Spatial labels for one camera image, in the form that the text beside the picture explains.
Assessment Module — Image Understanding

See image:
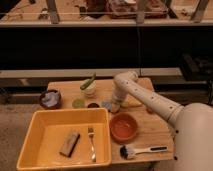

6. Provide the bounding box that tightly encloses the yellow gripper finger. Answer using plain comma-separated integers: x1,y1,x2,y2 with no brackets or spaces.
110,103,120,113

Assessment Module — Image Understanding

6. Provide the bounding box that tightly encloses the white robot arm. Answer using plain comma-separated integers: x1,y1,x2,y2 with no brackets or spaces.
112,71,213,171

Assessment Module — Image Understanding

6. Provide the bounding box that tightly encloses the yellow corn cob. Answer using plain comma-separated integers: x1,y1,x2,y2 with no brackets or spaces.
122,97,142,108

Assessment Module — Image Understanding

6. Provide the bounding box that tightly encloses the orange clay bowl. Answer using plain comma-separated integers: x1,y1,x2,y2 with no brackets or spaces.
109,113,138,143

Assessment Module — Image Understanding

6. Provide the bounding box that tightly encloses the small dark brown dish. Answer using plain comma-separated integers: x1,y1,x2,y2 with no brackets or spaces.
87,103,100,108

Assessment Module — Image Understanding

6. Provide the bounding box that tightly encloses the white cup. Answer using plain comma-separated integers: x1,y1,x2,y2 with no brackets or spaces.
82,82,96,98

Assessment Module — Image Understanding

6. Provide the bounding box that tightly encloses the silver metal fork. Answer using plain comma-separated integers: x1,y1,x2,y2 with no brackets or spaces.
88,127,96,163

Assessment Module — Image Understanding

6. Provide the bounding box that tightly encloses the yellow onion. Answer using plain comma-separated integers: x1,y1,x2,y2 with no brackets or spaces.
146,107,154,114

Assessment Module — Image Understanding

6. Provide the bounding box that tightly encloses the green vegetable in cup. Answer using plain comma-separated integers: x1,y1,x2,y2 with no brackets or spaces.
80,73,96,90

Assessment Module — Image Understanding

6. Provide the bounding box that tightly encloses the small green dish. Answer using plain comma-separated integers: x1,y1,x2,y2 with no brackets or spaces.
72,99,85,108

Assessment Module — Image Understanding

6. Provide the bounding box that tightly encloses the yellow plastic tub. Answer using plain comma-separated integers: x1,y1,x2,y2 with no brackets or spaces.
17,108,112,171

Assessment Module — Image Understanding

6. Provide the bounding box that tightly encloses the brown wooden block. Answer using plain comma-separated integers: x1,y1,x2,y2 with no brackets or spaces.
59,131,80,157

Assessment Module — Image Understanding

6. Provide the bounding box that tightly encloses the dark bowl with cloth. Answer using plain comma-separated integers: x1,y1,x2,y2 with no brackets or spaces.
39,89,61,110

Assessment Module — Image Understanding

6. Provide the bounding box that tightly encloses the white handled dish brush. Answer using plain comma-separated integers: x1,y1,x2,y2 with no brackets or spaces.
120,145,168,160

